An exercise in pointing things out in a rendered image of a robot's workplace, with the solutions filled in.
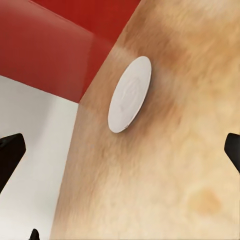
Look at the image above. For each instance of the saucer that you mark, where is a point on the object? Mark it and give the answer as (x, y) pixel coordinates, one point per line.
(130, 93)

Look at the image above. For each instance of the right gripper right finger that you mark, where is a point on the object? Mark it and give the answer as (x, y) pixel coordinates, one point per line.
(232, 149)

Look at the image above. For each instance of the fridge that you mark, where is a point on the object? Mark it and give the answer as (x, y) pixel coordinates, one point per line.
(46, 121)

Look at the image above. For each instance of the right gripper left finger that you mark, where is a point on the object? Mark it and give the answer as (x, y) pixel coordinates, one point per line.
(12, 150)

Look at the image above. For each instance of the countertop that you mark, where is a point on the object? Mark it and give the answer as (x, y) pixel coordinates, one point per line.
(165, 176)

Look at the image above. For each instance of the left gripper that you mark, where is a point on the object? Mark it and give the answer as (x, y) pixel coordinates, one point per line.
(34, 235)

